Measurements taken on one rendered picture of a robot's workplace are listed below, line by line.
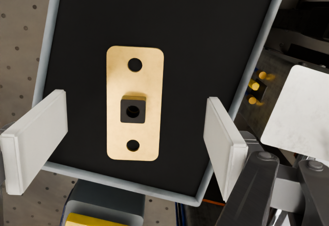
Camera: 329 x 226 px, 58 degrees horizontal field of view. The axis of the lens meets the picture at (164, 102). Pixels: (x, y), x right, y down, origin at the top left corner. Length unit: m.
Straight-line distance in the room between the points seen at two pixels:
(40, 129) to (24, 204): 0.74
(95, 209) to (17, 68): 0.51
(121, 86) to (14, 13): 0.54
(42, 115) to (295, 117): 0.22
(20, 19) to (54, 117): 0.55
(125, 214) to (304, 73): 0.20
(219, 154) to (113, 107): 0.09
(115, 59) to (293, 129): 0.18
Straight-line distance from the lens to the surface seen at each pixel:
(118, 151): 0.23
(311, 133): 0.31
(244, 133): 0.16
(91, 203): 0.28
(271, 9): 0.21
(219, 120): 0.16
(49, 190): 0.85
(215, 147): 0.16
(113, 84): 0.21
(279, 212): 0.49
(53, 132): 0.18
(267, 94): 0.31
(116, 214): 0.29
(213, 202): 0.53
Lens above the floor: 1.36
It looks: 71 degrees down
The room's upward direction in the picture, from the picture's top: 178 degrees clockwise
